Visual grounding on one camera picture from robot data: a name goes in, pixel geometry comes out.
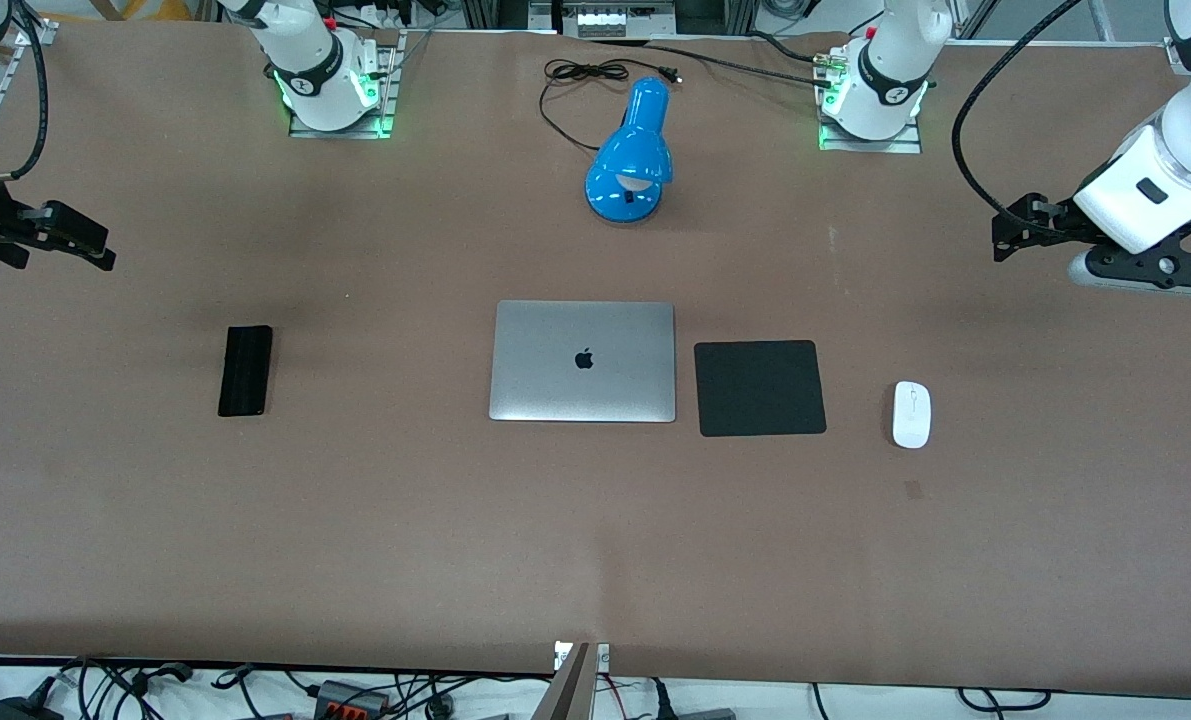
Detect black smartphone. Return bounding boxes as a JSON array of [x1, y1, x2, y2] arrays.
[[218, 325, 274, 418]]

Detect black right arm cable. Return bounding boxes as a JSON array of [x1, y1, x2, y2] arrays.
[[0, 0, 51, 186]]

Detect black mouse pad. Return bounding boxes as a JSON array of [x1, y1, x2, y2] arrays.
[[694, 340, 828, 438]]

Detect silver closed laptop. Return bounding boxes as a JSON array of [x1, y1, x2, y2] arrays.
[[488, 300, 677, 424]]

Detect black power adapter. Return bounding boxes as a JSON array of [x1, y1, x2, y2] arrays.
[[0, 693, 64, 720]]

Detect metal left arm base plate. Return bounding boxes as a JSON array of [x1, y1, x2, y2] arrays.
[[818, 50, 924, 154]]

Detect black left camera mount plate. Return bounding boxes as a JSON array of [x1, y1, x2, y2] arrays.
[[1085, 222, 1191, 293]]

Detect thin black lamp cord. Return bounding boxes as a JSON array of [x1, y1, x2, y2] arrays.
[[540, 58, 684, 153]]

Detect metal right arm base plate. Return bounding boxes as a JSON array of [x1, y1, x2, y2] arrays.
[[288, 30, 402, 139]]

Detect grey power strip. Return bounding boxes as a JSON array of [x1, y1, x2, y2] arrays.
[[560, 0, 648, 39]]

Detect thick black power cable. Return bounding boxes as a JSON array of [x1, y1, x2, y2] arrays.
[[590, 35, 841, 91]]

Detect grey camera stand post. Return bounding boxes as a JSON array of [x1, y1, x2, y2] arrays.
[[530, 641, 612, 720]]

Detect blue desk lamp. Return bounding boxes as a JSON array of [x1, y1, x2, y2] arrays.
[[584, 77, 674, 225]]

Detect black looped floor cable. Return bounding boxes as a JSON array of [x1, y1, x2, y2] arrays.
[[957, 687, 1053, 713]]

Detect black connector block red tabs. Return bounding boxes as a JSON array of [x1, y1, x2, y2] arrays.
[[313, 679, 393, 717]]

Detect white computer mouse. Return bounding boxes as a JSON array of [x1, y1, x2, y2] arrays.
[[892, 381, 933, 450]]

